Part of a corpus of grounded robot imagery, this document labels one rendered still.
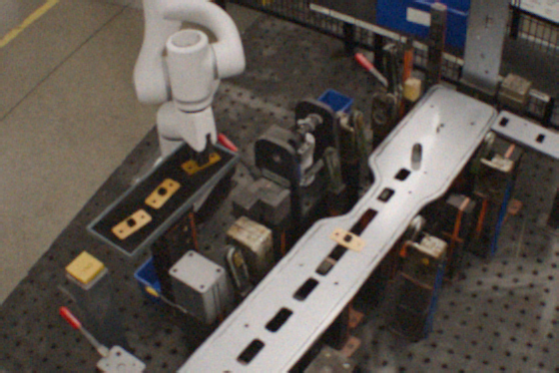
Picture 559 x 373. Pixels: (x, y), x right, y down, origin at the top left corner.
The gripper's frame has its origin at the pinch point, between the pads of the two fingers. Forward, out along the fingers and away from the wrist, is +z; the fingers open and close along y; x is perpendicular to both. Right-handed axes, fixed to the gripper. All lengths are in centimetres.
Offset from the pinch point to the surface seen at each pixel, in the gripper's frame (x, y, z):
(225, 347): -18.5, 35.3, 18.6
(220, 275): -12.4, 26.1, 7.8
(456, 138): 67, 18, 19
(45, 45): 36, -258, 118
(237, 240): -2.8, 17.7, 11.1
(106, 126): 33, -164, 118
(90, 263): -34.9, 11.3, 2.6
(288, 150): 16.6, 10.8, 0.2
